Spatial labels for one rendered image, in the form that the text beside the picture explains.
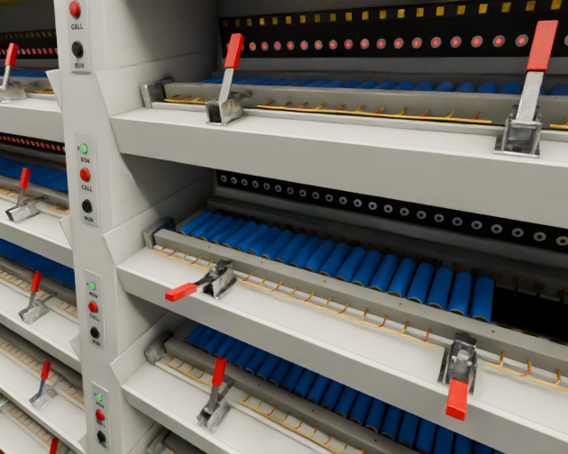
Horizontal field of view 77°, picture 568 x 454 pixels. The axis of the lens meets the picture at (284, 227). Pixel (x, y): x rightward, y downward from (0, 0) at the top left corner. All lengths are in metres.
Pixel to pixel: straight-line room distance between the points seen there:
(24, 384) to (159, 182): 0.61
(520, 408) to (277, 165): 0.29
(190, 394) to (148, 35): 0.49
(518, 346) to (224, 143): 0.33
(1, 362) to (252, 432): 0.71
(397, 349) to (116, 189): 0.39
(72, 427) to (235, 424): 0.41
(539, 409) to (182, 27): 0.59
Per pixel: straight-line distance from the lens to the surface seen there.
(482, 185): 0.30
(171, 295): 0.38
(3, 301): 0.93
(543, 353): 0.38
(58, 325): 0.80
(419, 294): 0.41
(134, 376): 0.64
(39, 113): 0.63
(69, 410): 0.91
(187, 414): 0.57
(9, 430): 1.22
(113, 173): 0.51
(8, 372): 1.06
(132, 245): 0.55
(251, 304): 0.42
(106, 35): 0.51
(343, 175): 0.32
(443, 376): 0.36
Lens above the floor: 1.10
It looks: 16 degrees down
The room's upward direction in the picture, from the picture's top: 5 degrees clockwise
